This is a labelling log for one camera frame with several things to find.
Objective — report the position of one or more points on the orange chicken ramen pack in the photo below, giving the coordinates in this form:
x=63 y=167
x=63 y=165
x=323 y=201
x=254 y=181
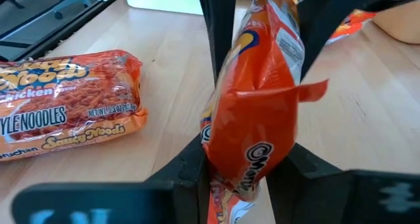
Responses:
x=351 y=27

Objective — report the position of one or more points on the beige plastic bin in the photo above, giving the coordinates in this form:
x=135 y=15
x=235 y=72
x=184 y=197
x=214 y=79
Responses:
x=400 y=23

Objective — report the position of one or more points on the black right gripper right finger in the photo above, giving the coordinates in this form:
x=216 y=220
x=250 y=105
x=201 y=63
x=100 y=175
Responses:
x=328 y=197

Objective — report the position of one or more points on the orange Saucy Noods pack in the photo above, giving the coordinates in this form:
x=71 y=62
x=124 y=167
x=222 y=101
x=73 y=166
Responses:
x=65 y=112
x=256 y=119

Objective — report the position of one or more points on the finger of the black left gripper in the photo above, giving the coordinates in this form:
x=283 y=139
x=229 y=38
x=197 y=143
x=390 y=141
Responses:
x=318 y=23
x=220 y=20

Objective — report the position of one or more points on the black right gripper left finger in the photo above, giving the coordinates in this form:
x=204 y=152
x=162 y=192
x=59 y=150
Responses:
x=157 y=201

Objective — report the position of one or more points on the office chair base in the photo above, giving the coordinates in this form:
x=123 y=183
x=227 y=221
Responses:
x=73 y=2

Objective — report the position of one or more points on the white plastic bin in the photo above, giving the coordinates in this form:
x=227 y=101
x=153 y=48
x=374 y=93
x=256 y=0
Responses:
x=160 y=0

